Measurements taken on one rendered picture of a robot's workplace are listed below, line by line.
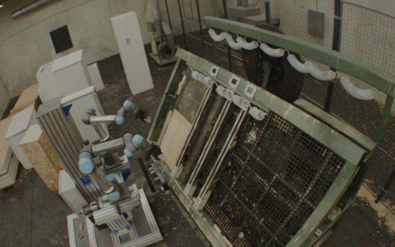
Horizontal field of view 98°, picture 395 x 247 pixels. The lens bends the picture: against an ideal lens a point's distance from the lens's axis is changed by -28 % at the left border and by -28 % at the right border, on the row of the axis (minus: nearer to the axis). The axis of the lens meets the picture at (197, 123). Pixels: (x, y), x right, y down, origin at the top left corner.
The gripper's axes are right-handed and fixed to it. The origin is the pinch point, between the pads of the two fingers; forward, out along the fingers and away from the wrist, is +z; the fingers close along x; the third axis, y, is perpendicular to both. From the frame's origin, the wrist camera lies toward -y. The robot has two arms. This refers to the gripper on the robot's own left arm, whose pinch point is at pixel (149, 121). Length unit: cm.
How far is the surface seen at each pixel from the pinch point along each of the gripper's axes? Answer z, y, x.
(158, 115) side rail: 22.1, -16.1, 26.6
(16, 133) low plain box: -98, -311, -1
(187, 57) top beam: -13, 50, 60
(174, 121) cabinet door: 23.1, 13.9, 10.5
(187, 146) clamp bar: 24, 39, -25
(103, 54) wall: 75, -584, 544
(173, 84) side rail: 9, 13, 54
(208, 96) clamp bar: 2, 73, 8
